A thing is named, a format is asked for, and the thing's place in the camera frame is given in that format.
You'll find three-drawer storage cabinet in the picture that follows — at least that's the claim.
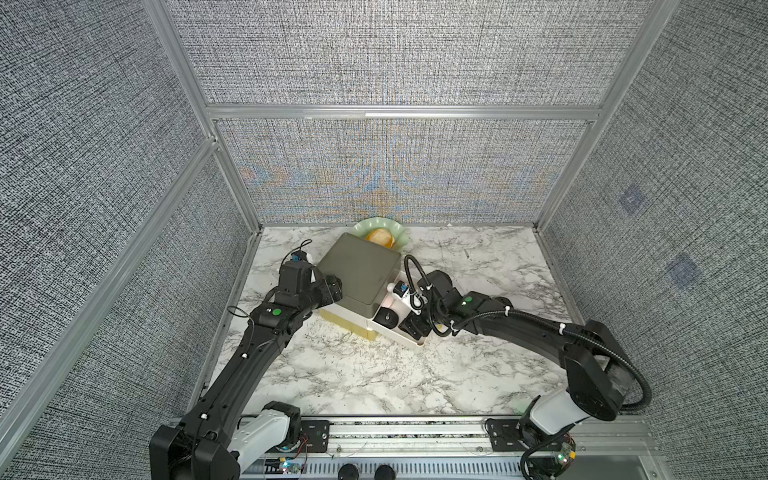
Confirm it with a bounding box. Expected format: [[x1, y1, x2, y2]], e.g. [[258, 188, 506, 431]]
[[318, 233, 401, 341]]

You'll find black computer mouse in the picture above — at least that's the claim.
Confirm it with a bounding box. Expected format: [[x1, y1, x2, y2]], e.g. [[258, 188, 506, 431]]
[[373, 307, 400, 329]]

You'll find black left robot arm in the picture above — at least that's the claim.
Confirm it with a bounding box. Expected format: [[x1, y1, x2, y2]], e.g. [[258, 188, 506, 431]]
[[149, 260, 342, 479]]

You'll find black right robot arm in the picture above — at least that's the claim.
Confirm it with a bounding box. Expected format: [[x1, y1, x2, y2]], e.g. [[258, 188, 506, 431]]
[[388, 270, 652, 436]]

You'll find green glass plate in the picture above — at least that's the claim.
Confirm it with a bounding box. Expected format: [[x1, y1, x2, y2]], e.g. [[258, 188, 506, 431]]
[[350, 217, 410, 251]]

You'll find bread roll on plate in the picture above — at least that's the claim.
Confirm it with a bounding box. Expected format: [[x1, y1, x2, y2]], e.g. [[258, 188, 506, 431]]
[[366, 228, 396, 248]]

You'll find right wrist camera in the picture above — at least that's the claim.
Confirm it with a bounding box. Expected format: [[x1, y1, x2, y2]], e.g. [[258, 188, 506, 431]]
[[391, 280, 422, 318]]

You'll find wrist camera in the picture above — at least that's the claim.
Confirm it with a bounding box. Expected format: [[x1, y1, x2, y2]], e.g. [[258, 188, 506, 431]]
[[391, 280, 422, 318], [287, 248, 311, 263]]

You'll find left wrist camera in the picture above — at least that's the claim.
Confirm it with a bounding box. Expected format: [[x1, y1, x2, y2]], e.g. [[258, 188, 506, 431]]
[[287, 248, 311, 263]]

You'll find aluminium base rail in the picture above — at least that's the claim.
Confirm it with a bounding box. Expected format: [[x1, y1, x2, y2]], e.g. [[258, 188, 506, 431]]
[[233, 415, 661, 480]]

